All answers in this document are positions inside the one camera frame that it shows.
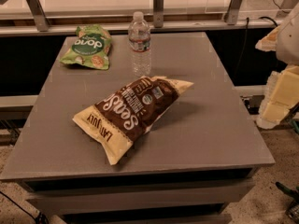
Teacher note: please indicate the middle metal bracket post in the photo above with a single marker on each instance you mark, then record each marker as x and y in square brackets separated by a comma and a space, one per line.
[158, 13]

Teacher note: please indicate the clear plastic water bottle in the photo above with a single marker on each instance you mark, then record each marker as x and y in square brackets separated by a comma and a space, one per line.
[139, 41]

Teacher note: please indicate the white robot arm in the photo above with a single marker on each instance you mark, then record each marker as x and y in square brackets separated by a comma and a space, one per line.
[287, 49]

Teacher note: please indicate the left metal bracket post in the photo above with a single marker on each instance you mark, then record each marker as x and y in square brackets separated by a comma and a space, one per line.
[41, 22]

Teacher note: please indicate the brown and cream chip bag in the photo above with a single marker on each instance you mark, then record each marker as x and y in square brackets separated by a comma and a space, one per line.
[119, 120]

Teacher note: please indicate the metal bracket post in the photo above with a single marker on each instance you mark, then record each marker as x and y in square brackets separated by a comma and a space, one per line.
[231, 16]
[41, 22]
[158, 13]

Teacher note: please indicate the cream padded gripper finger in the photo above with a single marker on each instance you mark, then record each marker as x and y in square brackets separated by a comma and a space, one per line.
[281, 95]

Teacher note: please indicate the right metal bracket post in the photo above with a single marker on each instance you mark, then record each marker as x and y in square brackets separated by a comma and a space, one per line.
[231, 16]

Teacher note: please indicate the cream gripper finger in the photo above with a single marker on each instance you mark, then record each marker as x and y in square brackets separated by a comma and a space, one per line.
[269, 42]

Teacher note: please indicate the green rice chip bag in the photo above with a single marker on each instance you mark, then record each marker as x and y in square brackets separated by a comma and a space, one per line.
[90, 49]

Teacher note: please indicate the grey table with drawers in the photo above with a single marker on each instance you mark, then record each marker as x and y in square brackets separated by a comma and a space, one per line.
[200, 155]

